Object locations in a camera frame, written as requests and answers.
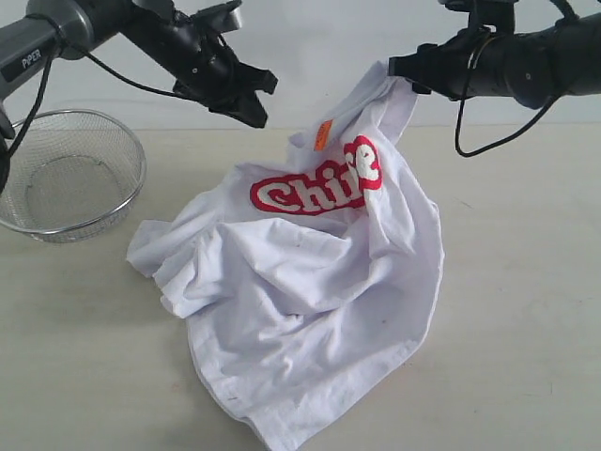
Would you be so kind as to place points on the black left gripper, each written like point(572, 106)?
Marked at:
point(209, 71)

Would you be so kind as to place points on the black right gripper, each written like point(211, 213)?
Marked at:
point(439, 68)

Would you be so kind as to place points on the white t-shirt with red logo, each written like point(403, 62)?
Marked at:
point(305, 284)

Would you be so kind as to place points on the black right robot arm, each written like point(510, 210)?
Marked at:
point(490, 59)

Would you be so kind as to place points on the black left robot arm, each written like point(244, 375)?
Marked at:
point(72, 30)

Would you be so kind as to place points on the metal wire mesh basket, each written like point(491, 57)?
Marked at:
point(76, 174)

